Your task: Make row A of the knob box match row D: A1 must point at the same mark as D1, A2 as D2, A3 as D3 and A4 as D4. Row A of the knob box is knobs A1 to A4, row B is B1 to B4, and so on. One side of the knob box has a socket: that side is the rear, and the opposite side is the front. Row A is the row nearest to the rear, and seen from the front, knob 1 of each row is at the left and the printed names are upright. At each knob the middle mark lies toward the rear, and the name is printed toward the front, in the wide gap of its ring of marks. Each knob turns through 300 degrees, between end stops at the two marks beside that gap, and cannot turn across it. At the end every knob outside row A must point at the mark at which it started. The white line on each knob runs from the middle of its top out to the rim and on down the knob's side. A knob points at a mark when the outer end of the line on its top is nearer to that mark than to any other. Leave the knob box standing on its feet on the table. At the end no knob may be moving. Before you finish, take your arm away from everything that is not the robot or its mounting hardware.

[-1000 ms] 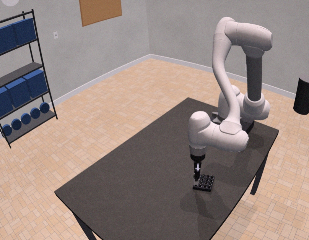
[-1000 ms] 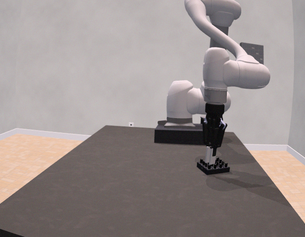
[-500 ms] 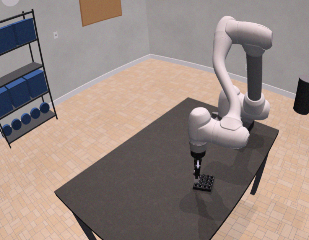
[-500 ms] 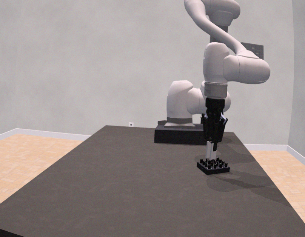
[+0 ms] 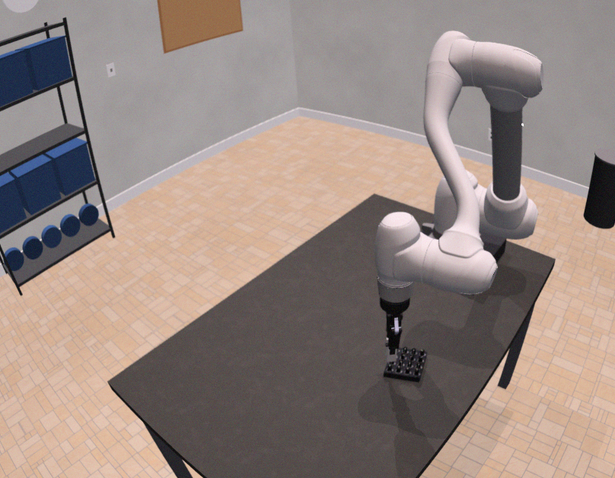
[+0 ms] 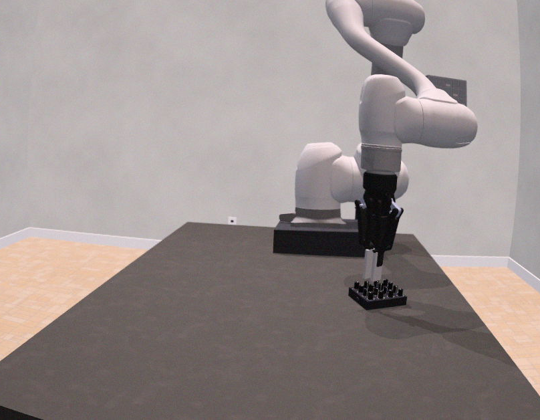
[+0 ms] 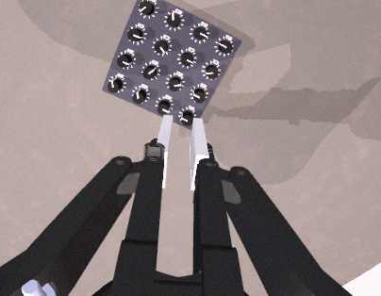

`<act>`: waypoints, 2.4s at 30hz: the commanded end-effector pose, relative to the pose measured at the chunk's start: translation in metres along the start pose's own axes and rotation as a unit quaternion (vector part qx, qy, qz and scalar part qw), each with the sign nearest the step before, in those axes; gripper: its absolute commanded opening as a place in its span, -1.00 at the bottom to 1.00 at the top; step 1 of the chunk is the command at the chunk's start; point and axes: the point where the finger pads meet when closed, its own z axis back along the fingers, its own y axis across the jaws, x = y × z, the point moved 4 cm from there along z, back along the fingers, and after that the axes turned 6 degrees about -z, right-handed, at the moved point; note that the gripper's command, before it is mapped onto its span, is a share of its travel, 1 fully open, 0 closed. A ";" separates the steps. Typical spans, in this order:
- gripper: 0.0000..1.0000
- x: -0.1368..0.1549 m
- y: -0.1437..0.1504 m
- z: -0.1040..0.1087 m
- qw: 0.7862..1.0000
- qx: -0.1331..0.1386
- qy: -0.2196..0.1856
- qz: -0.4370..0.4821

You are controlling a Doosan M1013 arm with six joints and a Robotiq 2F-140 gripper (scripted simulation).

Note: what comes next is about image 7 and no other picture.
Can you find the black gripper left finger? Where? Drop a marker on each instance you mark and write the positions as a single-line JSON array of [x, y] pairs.
[[54, 262]]

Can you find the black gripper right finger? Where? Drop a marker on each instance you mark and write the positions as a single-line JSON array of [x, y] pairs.
[[282, 261]]

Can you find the grey knob box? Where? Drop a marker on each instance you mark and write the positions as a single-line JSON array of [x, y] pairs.
[[146, 71]]

